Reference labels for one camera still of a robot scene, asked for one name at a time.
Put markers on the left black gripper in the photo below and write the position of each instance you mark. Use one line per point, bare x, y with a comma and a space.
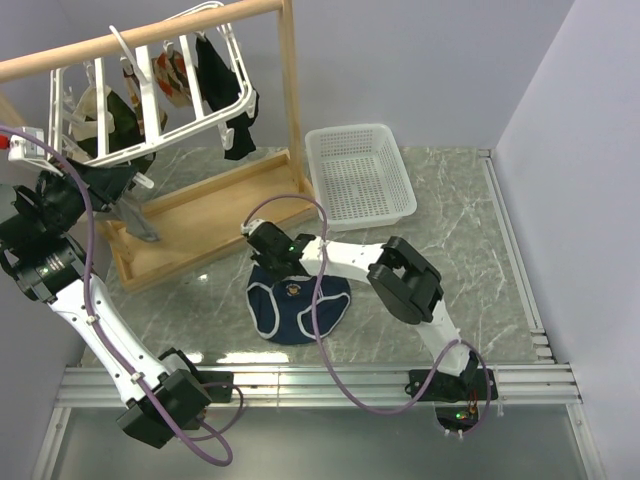
105, 183

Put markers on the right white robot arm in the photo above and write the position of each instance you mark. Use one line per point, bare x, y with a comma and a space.
408, 286

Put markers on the grey hanging underwear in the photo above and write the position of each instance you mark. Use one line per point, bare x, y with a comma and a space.
129, 211

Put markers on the orange patterned hanging sock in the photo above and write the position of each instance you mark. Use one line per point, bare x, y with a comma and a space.
171, 77

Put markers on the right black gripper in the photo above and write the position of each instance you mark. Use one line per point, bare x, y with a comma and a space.
259, 259

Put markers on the black hanging underwear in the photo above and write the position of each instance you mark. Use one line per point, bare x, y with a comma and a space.
219, 87

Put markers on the white plastic clip hanger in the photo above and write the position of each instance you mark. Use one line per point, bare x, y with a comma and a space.
164, 123

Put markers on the olive green hanging underwear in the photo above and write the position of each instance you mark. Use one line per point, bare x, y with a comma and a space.
125, 131

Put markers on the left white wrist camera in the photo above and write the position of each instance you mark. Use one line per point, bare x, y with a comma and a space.
27, 147

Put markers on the striped hanging sock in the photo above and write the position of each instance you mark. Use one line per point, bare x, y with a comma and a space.
134, 90

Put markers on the navy blue white-trimmed underwear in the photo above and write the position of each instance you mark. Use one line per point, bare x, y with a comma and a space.
281, 312

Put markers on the right aluminium side rail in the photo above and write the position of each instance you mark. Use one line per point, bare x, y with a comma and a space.
537, 330

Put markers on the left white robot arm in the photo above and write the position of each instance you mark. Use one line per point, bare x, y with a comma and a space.
164, 396

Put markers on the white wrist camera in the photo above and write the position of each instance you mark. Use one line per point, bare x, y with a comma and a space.
27, 147
247, 229

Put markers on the wooden clothes rack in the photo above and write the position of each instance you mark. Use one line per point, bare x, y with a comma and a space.
199, 223

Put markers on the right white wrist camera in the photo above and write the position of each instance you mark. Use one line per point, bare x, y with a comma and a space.
247, 229

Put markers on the white plastic basket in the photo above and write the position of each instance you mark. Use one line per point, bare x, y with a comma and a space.
359, 176

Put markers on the aluminium mounting rail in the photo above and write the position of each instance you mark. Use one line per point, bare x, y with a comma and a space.
378, 385

